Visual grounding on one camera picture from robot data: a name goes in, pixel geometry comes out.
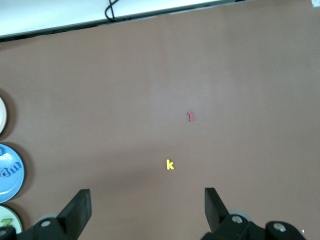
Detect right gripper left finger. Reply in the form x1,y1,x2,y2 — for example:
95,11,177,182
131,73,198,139
0,189,92,240

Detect blue letter E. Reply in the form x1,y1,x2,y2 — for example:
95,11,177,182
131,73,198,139
9,162,21,177

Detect black looped floor cable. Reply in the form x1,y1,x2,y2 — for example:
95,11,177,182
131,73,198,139
104,0,121,23

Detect green plate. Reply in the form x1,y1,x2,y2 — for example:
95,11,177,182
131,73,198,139
0,204,24,235

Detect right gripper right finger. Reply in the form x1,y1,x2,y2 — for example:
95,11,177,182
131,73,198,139
201,187,307,240

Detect brown table cover sheet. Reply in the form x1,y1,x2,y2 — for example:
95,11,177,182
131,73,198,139
0,0,320,240

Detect green letter N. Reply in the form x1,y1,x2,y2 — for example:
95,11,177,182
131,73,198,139
0,217,13,229

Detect blue plate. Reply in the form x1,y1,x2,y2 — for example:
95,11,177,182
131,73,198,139
0,143,25,204

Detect dark table edge rail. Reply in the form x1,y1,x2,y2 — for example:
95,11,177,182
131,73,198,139
0,0,251,43

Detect beige plate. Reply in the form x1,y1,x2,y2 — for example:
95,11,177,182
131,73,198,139
0,94,9,139

